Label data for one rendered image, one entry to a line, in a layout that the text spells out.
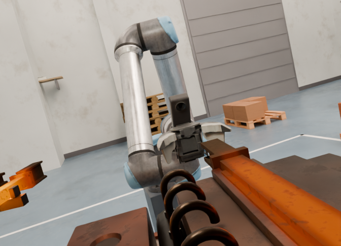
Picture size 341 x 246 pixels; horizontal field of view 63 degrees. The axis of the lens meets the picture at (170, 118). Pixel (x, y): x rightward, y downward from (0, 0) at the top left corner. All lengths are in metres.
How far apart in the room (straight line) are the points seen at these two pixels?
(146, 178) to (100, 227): 0.56
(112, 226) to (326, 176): 0.22
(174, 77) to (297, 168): 0.94
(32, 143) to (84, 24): 3.11
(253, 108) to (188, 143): 4.68
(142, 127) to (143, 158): 0.11
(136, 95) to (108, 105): 6.32
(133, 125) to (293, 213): 0.78
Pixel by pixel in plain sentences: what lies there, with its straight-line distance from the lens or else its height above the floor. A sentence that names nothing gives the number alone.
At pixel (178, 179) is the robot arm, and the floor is 0.83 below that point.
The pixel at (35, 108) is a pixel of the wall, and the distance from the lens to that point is 6.46.
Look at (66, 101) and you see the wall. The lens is 7.32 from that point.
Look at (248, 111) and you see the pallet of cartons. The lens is 5.27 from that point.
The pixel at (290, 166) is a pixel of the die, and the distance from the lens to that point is 0.35.
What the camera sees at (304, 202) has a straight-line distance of 0.22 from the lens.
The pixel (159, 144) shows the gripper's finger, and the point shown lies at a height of 1.00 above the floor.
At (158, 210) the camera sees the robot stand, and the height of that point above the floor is 0.52.
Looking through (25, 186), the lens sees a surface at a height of 0.97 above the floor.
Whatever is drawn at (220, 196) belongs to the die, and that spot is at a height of 0.99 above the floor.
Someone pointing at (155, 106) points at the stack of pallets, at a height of 0.75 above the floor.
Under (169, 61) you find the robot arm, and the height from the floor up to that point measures 1.21.
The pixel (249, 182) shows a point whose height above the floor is 1.01.
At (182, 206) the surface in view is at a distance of 0.22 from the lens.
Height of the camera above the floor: 1.11
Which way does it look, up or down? 6 degrees down
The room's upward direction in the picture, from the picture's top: 14 degrees counter-clockwise
